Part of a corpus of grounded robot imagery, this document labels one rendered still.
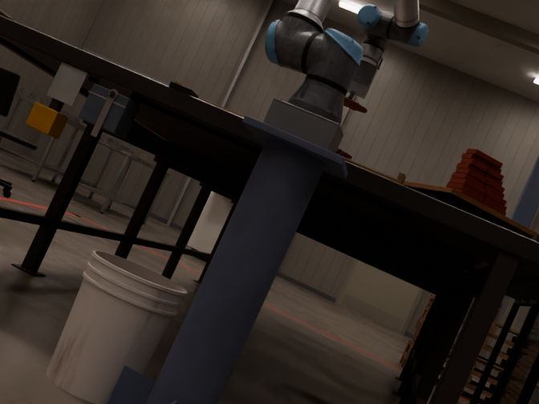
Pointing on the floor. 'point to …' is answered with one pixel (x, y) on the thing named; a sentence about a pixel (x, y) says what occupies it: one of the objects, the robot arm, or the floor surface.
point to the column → (237, 273)
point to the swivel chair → (9, 83)
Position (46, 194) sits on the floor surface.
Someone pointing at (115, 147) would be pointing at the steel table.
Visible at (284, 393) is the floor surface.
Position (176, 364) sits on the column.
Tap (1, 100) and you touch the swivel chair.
